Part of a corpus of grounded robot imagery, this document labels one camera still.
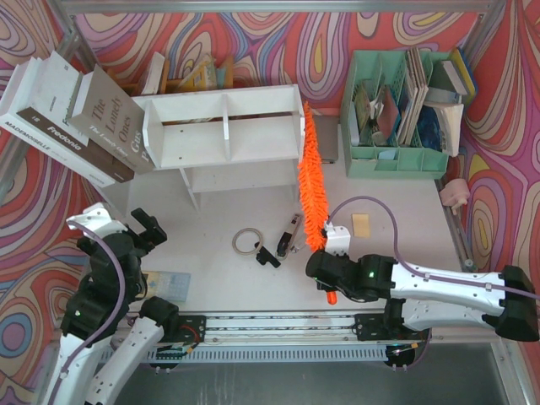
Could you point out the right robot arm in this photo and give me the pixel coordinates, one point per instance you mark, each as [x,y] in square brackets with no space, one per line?
[419,298]

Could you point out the orange microfiber duster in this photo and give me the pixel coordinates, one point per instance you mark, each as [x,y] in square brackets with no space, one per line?
[313,198]

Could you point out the mint green desk organizer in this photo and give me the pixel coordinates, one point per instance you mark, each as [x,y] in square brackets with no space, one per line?
[382,101]

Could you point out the grey book The Lonely Ones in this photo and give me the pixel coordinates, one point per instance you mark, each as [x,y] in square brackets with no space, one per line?
[107,115]

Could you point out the white wooden bookshelf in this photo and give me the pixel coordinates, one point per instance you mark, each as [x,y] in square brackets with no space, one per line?
[228,139]

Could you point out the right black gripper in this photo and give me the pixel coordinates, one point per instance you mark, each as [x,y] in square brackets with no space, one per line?
[322,271]

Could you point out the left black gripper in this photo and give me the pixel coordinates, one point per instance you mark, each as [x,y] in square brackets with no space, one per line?
[148,230]

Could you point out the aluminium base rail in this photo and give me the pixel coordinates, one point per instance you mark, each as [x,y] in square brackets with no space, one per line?
[165,338]

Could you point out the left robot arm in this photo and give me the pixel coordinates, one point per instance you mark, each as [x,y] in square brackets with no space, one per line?
[101,302]

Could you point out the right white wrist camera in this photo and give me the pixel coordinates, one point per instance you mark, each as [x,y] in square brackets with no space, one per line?
[338,240]

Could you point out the black white stapler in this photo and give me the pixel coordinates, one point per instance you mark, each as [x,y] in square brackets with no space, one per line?
[287,238]

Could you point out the wooden rack with books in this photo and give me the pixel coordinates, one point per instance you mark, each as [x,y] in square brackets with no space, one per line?
[204,76]

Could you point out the white book Mademoiselle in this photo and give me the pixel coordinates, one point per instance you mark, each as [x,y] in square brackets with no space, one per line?
[50,86]

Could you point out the pink piggy figurine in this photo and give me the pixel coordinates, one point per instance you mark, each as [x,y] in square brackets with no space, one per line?
[455,194]

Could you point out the yellow sticky note pad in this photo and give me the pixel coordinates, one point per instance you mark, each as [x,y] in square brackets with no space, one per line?
[361,225]

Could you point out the grey notebook with pencil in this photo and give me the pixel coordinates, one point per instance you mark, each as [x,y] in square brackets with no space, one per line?
[327,138]

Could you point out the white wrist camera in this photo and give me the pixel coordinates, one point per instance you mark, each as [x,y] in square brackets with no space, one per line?
[338,240]
[98,219]

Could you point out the black T-shaped plastic part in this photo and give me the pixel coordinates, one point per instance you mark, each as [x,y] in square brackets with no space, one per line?
[264,257]

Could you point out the white paperback book stack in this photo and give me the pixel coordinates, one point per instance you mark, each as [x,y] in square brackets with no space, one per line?
[439,126]

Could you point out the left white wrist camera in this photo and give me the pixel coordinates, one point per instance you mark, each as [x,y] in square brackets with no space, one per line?
[98,219]

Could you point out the brown book Fredonia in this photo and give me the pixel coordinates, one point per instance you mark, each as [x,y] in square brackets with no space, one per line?
[93,161]

